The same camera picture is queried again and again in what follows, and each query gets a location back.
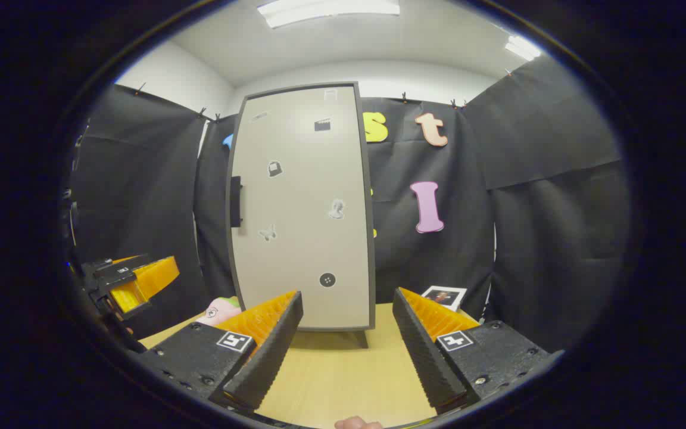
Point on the white portrait cover book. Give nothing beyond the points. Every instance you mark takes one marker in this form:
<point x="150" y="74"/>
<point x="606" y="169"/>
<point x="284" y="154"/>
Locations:
<point x="444" y="296"/>

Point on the pink plush toy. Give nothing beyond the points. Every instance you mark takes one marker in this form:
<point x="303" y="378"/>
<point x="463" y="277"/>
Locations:
<point x="221" y="311"/>

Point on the large ceiling light panel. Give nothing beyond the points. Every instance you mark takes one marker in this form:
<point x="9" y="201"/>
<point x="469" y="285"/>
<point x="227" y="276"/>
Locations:
<point x="328" y="11"/>

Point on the black backdrop cloth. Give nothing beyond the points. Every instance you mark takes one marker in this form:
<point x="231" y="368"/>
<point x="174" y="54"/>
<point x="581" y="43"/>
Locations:
<point x="557" y="238"/>

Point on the light grey cabinet door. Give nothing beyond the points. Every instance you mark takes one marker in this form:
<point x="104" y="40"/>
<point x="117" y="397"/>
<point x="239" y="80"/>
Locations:
<point x="301" y="208"/>

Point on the small ceiling light panel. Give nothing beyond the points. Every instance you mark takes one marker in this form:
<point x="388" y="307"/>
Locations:
<point x="521" y="47"/>

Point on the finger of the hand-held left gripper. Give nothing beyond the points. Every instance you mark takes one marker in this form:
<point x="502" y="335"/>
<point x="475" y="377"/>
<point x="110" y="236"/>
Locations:
<point x="146" y="280"/>

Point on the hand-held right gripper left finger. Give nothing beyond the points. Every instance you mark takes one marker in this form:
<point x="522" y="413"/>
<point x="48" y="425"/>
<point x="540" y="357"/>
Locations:
<point x="271" y="351"/>

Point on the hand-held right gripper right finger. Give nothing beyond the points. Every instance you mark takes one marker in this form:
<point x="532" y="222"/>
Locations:
<point x="423" y="351"/>

